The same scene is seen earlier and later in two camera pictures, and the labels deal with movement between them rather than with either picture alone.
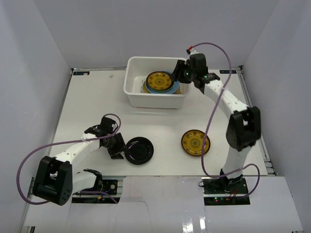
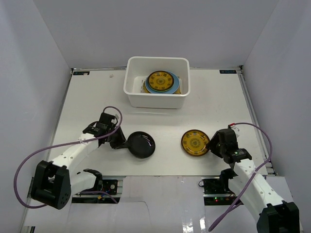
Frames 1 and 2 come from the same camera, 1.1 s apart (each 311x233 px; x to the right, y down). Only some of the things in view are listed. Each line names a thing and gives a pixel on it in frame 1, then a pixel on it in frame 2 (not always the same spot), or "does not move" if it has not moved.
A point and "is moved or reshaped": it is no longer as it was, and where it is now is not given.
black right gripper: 181,66 → 214,140
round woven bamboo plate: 146,91 does not move
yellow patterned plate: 192,141 does not move
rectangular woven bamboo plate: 178,91 does not move
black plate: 138,150 is moved or reshaped
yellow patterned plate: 159,80 does not move
